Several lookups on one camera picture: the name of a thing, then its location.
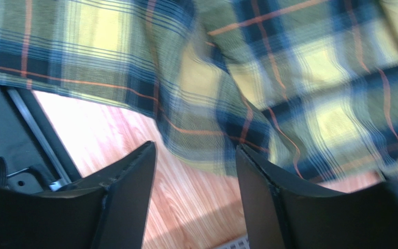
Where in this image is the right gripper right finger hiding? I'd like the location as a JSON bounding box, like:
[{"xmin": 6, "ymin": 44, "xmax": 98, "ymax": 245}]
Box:
[{"xmin": 236, "ymin": 145, "xmax": 398, "ymax": 248}]

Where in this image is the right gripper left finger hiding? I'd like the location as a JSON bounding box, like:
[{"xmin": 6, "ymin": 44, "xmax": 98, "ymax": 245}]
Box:
[{"xmin": 0, "ymin": 141, "xmax": 157, "ymax": 248}]

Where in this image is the yellow plaid long sleeve shirt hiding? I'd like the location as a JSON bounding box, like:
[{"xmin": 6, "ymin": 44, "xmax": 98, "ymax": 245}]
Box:
[{"xmin": 0, "ymin": 1, "xmax": 398, "ymax": 183}]

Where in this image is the white plastic basket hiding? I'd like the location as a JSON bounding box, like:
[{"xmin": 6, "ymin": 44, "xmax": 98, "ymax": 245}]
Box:
[{"xmin": 215, "ymin": 235, "xmax": 250, "ymax": 249}]

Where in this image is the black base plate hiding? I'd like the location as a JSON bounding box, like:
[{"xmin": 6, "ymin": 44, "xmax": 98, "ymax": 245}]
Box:
[{"xmin": 0, "ymin": 86, "xmax": 81, "ymax": 194}]

